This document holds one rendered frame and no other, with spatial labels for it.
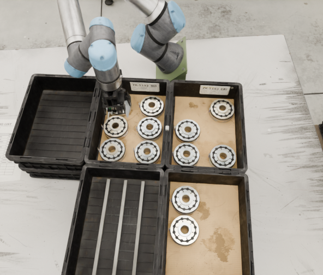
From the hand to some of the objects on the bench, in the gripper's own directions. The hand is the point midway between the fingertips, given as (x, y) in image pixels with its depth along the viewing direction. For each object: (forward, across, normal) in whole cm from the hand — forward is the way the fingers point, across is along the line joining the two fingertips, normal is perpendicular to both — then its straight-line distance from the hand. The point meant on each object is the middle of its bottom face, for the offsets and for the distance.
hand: (119, 110), depth 114 cm
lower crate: (+28, -26, +2) cm, 38 cm away
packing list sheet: (+27, -59, 0) cm, 65 cm away
